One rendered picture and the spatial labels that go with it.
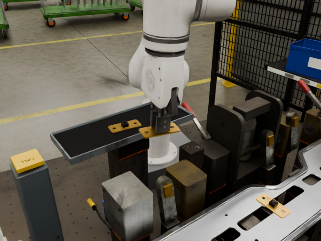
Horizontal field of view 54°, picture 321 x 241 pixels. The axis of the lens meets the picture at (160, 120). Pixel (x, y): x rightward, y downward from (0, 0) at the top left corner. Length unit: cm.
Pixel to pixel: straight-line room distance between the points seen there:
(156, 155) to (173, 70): 79
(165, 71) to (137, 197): 29
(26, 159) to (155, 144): 63
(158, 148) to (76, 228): 43
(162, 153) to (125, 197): 64
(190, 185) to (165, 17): 41
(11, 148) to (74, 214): 189
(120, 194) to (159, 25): 37
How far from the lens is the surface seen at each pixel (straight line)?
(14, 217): 134
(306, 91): 126
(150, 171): 127
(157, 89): 58
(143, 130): 67
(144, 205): 71
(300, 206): 91
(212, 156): 88
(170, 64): 56
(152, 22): 55
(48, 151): 293
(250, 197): 89
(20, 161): 78
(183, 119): 88
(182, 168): 83
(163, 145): 130
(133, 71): 114
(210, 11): 56
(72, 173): 146
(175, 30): 55
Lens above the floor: 159
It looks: 29 degrees down
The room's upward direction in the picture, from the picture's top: straight up
